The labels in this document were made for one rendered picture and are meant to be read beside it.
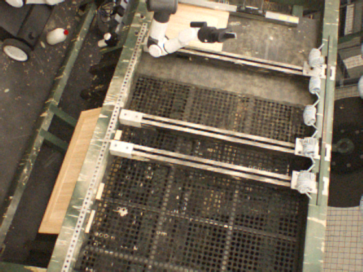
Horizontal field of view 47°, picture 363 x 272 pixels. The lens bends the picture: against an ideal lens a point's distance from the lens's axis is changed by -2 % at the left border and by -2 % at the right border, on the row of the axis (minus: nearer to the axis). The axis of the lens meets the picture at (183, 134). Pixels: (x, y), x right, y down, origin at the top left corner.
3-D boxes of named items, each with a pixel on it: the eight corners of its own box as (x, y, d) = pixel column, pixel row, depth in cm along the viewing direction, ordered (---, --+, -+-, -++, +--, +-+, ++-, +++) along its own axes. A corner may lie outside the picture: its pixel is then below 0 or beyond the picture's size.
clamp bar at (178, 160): (114, 141, 239) (109, 122, 218) (321, 184, 231) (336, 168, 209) (109, 157, 235) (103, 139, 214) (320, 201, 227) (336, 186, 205)
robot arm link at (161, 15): (149, 22, 222) (153, 0, 211) (147, 11, 227) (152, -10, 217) (170, 24, 225) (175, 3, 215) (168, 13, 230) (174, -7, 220)
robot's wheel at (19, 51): (-5, 47, 280) (11, 41, 269) (-2, 41, 283) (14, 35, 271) (19, 65, 294) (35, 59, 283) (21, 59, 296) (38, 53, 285)
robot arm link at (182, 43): (194, 37, 218) (175, 45, 227) (205, 38, 225) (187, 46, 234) (192, 25, 219) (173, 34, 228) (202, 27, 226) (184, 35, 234)
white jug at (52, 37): (47, 30, 316) (63, 22, 305) (57, 37, 323) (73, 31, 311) (43, 39, 312) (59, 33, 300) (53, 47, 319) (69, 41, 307)
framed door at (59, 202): (83, 113, 305) (81, 111, 303) (139, 101, 272) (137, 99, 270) (41, 233, 266) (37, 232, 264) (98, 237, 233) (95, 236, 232)
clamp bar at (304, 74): (146, 41, 271) (144, 16, 250) (329, 76, 262) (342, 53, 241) (142, 54, 267) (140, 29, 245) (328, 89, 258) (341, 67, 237)
